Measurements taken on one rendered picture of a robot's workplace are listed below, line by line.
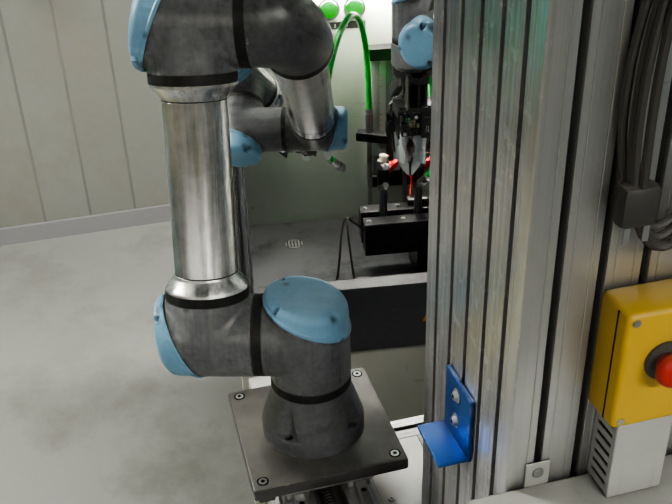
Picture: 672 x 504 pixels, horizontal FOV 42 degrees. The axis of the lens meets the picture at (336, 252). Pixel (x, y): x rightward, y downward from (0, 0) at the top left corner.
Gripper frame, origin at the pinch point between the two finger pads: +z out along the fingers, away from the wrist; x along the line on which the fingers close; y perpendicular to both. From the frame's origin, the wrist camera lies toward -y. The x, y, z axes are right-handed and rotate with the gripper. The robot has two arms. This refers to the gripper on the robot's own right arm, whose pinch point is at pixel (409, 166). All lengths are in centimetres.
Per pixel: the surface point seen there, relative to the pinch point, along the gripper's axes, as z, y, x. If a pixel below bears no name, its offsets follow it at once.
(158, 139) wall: 83, -227, -68
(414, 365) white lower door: 48.8, -2.9, 2.4
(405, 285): 28.1, -3.0, 0.2
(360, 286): 27.7, -3.6, -9.0
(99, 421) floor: 123, -85, -85
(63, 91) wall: 56, -222, -104
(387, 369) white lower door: 49.2, -2.9, -3.5
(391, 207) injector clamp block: 24.7, -31.6, 2.4
